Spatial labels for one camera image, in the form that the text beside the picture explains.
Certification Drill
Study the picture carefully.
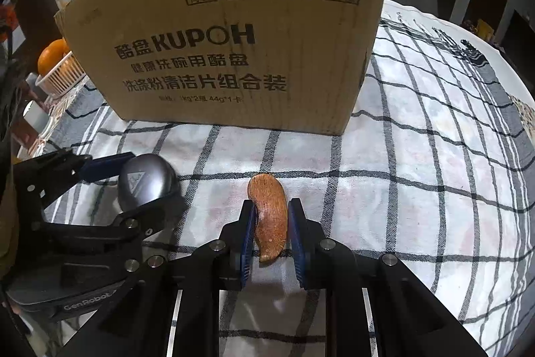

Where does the brown wooden bean piece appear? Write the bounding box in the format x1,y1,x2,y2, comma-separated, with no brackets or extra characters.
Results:
247,173,288,264

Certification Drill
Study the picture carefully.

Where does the dark grey earbud case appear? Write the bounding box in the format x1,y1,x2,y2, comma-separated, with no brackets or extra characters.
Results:
118,153,181,212

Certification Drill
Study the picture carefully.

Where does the white fruit basket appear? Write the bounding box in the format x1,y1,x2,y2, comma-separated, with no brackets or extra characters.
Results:
35,52,86,99

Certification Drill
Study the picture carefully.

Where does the orange fruit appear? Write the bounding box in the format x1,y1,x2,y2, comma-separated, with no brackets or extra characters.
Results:
37,38,70,76

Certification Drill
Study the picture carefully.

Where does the grey plaid tablecloth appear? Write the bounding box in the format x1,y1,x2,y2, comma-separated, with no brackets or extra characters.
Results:
46,14,534,356

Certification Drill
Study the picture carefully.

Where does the brown cardboard box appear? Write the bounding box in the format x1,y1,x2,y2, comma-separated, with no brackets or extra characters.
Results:
55,0,384,135

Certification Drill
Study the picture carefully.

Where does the patterned table runner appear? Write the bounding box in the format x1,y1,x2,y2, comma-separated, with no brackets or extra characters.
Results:
510,95,535,137

